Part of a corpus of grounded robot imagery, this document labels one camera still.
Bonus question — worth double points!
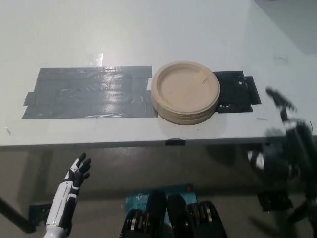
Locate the teal router box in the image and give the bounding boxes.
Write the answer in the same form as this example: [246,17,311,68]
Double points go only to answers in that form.
[123,183,199,224]

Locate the black tape patch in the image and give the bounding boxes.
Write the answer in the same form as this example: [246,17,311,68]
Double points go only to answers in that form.
[212,70,262,115]

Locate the black floor bracket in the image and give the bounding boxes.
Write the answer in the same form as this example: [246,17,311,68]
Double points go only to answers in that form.
[257,191,294,212]
[28,202,54,224]

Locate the stack of beige paper plates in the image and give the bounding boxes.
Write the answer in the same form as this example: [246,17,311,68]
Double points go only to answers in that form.
[150,60,221,126]

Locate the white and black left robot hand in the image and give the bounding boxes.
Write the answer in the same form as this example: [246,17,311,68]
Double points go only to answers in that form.
[46,152,92,228]

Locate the grey duct tape patch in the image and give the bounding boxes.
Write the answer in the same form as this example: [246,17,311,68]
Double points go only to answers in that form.
[21,65,159,120]

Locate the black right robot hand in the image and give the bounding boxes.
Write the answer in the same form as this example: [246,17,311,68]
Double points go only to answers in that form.
[247,86,315,184]

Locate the black slanted table leg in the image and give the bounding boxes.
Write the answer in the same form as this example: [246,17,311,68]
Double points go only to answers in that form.
[287,195,317,224]
[0,195,36,234]

